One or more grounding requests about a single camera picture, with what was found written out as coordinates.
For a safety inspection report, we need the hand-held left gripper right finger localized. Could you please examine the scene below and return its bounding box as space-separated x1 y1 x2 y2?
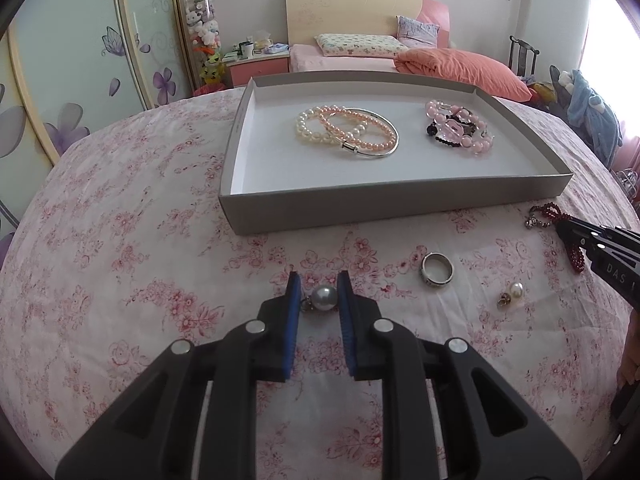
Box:
336 269 585 480

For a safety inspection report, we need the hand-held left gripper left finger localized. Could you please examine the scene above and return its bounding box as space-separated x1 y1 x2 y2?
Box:
54 270 302 480

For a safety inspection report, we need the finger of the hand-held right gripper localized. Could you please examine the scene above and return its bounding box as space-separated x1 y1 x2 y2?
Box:
554 216 640 242
567 234 608 267

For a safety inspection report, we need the dark red bead necklace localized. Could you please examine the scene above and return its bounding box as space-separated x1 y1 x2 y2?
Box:
525 201 588 273

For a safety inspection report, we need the pearl earring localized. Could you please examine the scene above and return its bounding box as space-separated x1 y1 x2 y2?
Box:
497 281 525 307
300 285 337 313

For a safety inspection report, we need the large pink bead bracelet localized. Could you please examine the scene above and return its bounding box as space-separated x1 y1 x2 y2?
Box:
424 99 497 158

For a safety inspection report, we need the pink charm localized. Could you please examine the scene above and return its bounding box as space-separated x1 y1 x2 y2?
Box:
442 117 468 141

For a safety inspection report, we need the grey cardboard tray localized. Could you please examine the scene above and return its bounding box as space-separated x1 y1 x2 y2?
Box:
218 74 574 236

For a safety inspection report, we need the black bead bracelet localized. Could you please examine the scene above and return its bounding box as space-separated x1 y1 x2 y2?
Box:
426 108 488 147

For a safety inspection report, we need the thin silver bangle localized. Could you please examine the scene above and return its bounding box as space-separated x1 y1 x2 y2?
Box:
326 107 401 159

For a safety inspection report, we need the white pearl bracelet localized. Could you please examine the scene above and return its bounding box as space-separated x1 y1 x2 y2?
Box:
295 105 368 148

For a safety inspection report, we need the salmon pink pearl bracelet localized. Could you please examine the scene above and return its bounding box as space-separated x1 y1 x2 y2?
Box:
319 106 396 153

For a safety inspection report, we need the person's right hand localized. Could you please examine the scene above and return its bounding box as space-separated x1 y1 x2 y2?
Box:
617 327 640 396

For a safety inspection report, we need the blue plush toy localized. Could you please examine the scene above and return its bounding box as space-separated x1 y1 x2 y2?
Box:
565 69 623 168

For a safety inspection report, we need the grey office chair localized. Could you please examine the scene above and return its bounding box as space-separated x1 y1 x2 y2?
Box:
549 64 571 111

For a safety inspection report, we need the red and yellow bag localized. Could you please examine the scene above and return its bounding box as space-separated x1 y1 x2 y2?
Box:
522 75 556 106

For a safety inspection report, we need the pink floral tablecloth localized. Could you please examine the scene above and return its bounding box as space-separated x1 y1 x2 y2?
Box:
0 87 640 480

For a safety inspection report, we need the dark wooden chair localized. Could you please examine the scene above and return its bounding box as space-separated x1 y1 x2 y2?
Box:
509 35 540 78

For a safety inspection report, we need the orange pink pillow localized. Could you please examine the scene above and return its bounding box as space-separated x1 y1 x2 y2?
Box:
393 47 533 103

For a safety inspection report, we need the lilac cushion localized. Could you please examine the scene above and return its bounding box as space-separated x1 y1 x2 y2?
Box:
396 15 441 48

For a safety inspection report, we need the pink nightstand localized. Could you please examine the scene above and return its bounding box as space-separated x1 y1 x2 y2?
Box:
222 50 291 88

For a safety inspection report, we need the bed with pink sheet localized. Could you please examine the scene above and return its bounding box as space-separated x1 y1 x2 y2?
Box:
290 42 401 73

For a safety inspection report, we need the yellow green plush toy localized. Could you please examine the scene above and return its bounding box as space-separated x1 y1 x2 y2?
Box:
200 52 223 86

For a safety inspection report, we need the white printed pillow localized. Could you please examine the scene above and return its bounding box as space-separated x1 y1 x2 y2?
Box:
315 33 408 58

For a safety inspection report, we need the beige and pink headboard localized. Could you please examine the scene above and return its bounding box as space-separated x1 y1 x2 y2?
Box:
285 0 451 58

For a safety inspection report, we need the clear tube of plush toys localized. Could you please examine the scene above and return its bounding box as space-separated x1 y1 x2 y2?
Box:
181 0 222 61

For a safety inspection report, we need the sliding glass door wardrobe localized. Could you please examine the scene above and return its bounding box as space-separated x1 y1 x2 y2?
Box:
0 0 196 261

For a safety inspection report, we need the metal wire rack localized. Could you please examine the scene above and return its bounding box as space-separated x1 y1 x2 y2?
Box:
612 167 640 201

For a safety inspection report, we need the wide silver ring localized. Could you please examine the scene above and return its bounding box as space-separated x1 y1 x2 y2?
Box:
420 252 455 286

